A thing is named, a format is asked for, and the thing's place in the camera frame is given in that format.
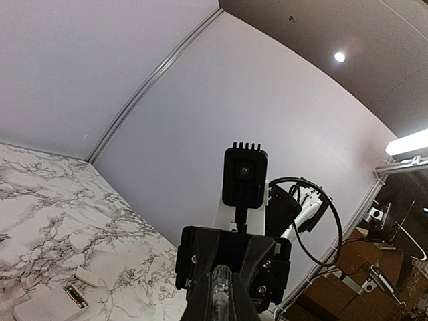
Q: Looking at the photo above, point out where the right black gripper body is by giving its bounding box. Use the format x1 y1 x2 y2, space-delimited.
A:
175 226 292 311

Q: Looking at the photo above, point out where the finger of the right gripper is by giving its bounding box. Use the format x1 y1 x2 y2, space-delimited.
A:
231 233 276 320

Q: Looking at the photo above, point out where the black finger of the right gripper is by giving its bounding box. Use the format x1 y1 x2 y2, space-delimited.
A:
181 228 220 320

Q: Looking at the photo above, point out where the white battery cover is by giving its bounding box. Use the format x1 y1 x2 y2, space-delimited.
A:
75 266 102 288

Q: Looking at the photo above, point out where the black gold battery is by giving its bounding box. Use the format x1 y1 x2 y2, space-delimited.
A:
63 285 89 309

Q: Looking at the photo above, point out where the white remote control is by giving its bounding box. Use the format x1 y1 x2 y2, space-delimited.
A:
13 286 90 321

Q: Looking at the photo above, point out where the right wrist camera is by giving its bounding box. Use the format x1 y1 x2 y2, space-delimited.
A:
213 142 268 235

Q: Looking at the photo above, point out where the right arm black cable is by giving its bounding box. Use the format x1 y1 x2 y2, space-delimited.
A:
267 176 344 267

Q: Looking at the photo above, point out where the front right aluminium post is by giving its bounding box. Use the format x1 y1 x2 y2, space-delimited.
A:
272 157 427 320

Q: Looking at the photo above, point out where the right aluminium frame post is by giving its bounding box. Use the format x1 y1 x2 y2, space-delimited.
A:
85 7 224 164

